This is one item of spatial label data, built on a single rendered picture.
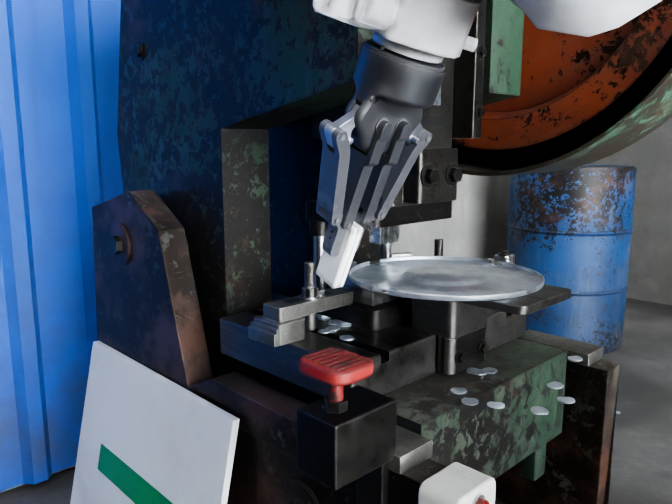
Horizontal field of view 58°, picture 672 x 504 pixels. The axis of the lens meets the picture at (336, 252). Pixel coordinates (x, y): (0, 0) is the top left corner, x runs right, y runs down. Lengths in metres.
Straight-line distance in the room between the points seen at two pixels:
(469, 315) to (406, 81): 0.48
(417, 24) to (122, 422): 0.93
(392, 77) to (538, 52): 0.78
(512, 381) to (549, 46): 0.64
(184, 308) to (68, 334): 0.95
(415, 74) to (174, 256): 0.65
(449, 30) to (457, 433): 0.53
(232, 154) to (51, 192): 0.96
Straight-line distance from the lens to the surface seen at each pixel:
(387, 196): 0.60
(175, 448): 1.07
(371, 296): 0.95
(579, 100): 1.19
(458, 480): 0.71
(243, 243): 1.04
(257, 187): 1.05
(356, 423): 0.65
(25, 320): 1.89
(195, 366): 1.06
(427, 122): 0.96
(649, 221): 4.30
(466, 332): 0.93
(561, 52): 1.26
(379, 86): 0.52
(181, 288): 1.06
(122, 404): 1.23
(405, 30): 0.51
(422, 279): 0.90
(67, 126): 1.91
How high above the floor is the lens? 0.98
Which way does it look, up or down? 10 degrees down
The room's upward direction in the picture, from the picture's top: straight up
